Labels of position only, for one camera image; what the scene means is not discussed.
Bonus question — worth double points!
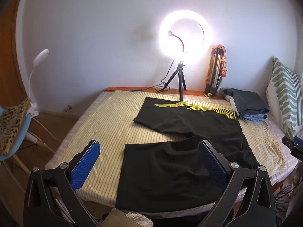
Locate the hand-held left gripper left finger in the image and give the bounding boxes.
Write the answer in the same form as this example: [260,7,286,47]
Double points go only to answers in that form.
[24,140,102,227]

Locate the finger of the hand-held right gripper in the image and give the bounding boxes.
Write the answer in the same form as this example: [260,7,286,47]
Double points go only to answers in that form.
[282,136,295,148]

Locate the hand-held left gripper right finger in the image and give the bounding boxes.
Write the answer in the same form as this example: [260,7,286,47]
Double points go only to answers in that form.
[198,140,276,227]

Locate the black pants with yellow lines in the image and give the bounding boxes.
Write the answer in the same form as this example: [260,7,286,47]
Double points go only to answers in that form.
[115,96,261,211]

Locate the dark grey folded pants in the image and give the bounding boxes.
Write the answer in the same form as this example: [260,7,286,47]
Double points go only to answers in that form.
[224,88,270,115]

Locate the bed with checkered sheet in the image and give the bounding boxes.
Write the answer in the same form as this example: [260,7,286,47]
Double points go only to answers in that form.
[45,87,299,218]

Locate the yellow striped blanket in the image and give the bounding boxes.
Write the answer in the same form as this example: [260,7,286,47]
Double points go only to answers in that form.
[58,90,286,200]

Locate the folded blue jeans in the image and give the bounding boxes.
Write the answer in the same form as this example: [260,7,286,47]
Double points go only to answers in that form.
[237,112,268,122]

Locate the green patterned pillow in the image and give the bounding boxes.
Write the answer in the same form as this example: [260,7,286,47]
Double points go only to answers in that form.
[266,57,303,141]

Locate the beige cardboard box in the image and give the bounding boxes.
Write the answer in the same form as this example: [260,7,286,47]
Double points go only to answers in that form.
[104,208,133,227]

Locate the light blue chair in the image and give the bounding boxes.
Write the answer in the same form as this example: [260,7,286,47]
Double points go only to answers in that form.
[0,106,52,171]

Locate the white knit cloth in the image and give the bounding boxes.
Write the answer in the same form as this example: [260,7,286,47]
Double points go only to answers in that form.
[125,212,154,227]

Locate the blue chair leopard cushion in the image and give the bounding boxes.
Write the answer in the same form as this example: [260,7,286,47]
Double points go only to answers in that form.
[0,98,31,155]

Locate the black tripod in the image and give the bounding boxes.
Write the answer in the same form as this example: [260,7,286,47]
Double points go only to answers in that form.
[163,61,187,102]

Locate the white clip lamp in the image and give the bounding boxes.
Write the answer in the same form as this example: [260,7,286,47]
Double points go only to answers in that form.
[26,49,50,117]

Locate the wooden door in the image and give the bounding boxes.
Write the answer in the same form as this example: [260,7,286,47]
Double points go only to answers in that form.
[0,0,30,107]

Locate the black gooseneck phone holder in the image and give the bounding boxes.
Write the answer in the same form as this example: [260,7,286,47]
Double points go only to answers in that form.
[168,30,185,51]

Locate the white lamp cable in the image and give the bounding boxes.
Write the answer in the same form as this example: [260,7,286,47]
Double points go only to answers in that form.
[31,115,61,148]

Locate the black ring light cable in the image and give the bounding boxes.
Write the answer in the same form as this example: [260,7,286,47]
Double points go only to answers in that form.
[105,58,176,93]

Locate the folded tripod with orange strap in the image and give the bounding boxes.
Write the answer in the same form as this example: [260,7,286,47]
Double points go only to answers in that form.
[205,44,228,95]

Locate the white ring light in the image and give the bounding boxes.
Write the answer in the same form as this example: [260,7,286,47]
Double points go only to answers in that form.
[159,11,211,64]

